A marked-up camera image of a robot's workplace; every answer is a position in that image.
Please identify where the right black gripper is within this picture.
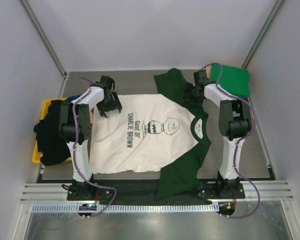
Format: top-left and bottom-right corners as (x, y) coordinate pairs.
(181, 82), (205, 107)

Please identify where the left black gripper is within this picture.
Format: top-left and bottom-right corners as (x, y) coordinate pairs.
(97, 92), (122, 118)

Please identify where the white and green raglan t-shirt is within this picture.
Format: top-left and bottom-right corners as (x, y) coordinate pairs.
(89, 68), (211, 200)

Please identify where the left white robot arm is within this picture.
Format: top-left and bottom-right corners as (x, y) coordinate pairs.
(58, 75), (122, 200)

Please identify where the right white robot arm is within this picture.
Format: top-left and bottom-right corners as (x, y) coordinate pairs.
(182, 68), (256, 199)

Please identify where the folded beige t-shirt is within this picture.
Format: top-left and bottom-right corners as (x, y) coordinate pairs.
(205, 65), (212, 79)

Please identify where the blue garment in bin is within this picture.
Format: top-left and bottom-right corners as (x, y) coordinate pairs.
(65, 94), (81, 102)

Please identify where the folded bright green t-shirt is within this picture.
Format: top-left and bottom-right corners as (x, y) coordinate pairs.
(210, 64), (251, 98)

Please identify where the black t-shirt in bin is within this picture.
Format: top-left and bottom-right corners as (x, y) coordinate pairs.
(33, 99), (75, 166)

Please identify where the yellow plastic bin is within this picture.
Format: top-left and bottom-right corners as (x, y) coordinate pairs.
(31, 98), (73, 165)

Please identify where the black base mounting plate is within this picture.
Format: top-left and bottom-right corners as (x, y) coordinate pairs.
(61, 179), (246, 206)

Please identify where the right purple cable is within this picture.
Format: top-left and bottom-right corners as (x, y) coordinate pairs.
(202, 62), (262, 220)

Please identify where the left aluminium corner post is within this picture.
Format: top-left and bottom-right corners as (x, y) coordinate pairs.
(18, 0), (69, 78)

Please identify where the aluminium corner post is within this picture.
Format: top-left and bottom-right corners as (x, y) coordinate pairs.
(18, 0), (69, 78)
(241, 0), (287, 69)

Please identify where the slotted cable duct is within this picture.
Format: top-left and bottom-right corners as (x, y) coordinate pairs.
(31, 202), (219, 214)

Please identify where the aluminium extrusion rail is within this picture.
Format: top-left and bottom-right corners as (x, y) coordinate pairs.
(20, 180), (294, 203)

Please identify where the right aluminium corner post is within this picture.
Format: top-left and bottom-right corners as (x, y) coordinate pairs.
(241, 0), (287, 69)

